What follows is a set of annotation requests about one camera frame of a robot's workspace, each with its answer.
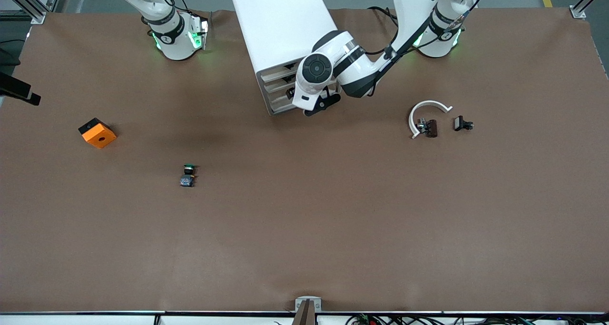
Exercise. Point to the brown table cover sheet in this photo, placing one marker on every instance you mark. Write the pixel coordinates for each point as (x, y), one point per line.
(333, 220)

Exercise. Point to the white curved plastic band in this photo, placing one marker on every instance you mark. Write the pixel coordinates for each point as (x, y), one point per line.
(428, 103)

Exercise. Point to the metal table edge bracket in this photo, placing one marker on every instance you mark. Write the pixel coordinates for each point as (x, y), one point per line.
(308, 305)

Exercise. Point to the small black clip part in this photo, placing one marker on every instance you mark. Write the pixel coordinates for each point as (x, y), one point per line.
(459, 123)

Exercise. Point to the orange and black box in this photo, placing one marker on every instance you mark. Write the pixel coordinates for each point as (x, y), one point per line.
(100, 137)

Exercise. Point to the aluminium frame post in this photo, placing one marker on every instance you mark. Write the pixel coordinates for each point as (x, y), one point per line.
(583, 6)
(28, 4)

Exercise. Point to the small brown black part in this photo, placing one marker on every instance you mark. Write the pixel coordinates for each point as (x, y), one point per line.
(431, 128)

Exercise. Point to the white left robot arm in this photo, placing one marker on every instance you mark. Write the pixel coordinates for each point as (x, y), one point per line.
(414, 1)

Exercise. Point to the green push button switch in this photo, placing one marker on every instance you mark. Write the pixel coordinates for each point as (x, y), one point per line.
(187, 180)

